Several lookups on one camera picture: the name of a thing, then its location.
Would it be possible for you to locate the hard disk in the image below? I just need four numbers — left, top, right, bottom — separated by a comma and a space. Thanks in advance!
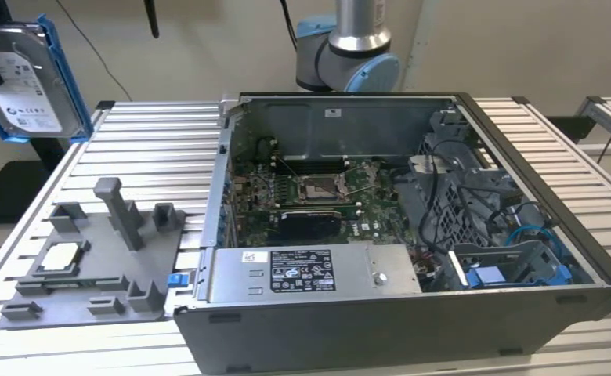
0, 13, 95, 144

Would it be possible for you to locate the gray disk bay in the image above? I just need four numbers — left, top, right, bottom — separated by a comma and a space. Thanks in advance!
440, 239, 583, 293

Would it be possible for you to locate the black stand with base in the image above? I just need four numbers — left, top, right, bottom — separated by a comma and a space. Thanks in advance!
0, 136, 70, 226

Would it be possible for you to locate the black antenna stick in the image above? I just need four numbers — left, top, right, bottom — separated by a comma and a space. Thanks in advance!
142, 0, 162, 39

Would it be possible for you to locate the silver CPU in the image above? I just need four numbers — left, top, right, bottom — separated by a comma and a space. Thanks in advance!
42, 242, 84, 272

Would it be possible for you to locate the gray parts rack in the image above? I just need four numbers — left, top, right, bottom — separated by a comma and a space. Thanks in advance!
0, 176, 190, 331

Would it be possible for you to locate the black RAM slot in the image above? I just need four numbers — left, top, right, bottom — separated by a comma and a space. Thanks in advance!
277, 157, 349, 165
277, 164, 349, 174

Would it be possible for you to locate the CPU socket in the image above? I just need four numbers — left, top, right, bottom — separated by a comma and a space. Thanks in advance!
297, 174, 349, 201

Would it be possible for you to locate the silver power supply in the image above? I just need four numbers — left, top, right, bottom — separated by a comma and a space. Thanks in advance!
209, 245, 425, 306

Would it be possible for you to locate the black expansion slot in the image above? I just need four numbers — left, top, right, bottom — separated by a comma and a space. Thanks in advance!
274, 200, 358, 209

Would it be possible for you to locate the black graphics card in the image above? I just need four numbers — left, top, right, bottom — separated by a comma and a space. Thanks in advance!
277, 209, 344, 240

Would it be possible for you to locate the metal socket cover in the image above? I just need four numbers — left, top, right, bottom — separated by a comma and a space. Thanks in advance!
335, 162, 380, 197

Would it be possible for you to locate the green motherboard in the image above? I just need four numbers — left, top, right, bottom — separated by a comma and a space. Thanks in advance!
229, 156, 410, 251

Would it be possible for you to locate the black PC case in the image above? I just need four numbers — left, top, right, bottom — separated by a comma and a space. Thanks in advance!
171, 92, 611, 375

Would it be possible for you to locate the blue carrier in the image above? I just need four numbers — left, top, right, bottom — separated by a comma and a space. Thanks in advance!
464, 266, 506, 290

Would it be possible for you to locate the thin wall cable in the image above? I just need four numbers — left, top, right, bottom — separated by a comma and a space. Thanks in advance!
66, 0, 132, 102

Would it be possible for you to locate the thin black cable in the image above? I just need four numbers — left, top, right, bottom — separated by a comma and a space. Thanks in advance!
277, 0, 301, 52

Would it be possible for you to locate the locking lever wire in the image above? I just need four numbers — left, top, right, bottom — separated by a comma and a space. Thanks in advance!
277, 156, 307, 179

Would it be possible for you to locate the black wire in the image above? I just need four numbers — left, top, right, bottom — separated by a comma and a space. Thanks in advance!
417, 139, 477, 252

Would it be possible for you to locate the light blue wire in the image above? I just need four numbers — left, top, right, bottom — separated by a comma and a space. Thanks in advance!
508, 201, 564, 252

